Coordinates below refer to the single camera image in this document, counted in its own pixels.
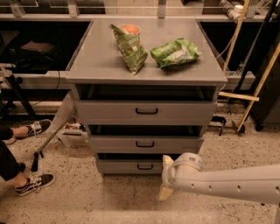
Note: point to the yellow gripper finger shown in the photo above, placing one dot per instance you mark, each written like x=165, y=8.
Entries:
x=165, y=192

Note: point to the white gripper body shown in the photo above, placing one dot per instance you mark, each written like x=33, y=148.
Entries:
x=168, y=175

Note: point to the grey bottom drawer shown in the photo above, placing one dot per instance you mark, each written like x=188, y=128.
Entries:
x=110, y=167

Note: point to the grey drawer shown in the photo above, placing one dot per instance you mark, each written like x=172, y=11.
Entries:
x=110, y=167
x=198, y=113
x=145, y=144

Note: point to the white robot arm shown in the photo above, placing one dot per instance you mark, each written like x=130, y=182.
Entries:
x=258, y=184

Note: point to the grey drawer cabinet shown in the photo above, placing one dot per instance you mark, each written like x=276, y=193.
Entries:
x=99, y=73

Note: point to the grey middle drawer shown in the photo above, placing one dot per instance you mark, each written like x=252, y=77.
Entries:
x=145, y=144

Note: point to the grey top drawer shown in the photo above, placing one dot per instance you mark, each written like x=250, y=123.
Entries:
x=198, y=113

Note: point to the clear plastic box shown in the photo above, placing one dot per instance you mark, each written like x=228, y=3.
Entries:
x=73, y=134

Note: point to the lying green chip bag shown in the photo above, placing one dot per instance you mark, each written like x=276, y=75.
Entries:
x=178, y=52

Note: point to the grey tripod leg pole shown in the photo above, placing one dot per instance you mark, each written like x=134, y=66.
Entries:
x=64, y=114

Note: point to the upright green chip bag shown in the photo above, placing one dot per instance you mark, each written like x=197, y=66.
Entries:
x=130, y=48

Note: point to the black sneaker near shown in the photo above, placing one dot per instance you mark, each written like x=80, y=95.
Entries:
x=34, y=184

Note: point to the black sneaker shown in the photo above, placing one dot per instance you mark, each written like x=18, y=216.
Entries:
x=38, y=127
x=34, y=184

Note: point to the black sneaker far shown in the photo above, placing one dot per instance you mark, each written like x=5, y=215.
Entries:
x=38, y=127

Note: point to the orange cup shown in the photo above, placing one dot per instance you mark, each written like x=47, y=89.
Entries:
x=130, y=28

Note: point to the person leg black trousers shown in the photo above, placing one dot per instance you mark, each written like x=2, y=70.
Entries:
x=9, y=167

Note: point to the white bottle on shelf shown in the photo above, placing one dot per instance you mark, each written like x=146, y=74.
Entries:
x=233, y=11

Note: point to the black box on shelf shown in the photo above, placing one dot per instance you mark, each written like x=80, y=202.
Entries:
x=35, y=48

